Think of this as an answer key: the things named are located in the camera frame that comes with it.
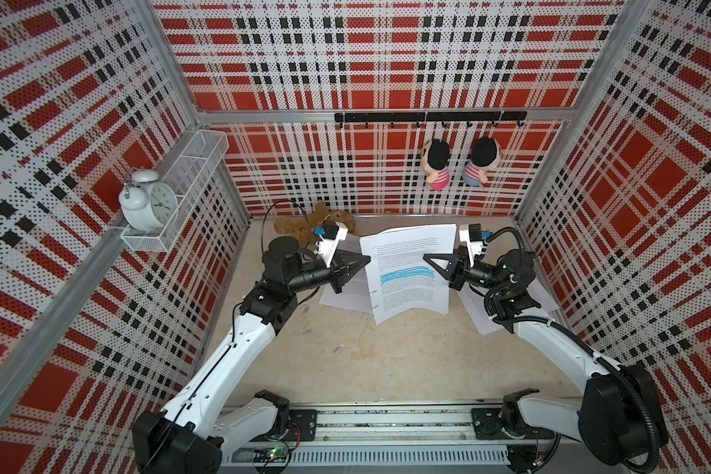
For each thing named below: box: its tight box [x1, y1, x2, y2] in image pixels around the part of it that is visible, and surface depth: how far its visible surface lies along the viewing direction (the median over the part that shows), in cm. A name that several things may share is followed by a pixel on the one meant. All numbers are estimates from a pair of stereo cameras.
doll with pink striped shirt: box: [420, 139, 452, 191], surface depth 97 cm
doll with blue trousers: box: [462, 137, 502, 188], surface depth 100 cm
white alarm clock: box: [118, 168, 179, 234], surface depth 63 cm
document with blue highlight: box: [359, 224, 458, 326], surface depth 70 cm
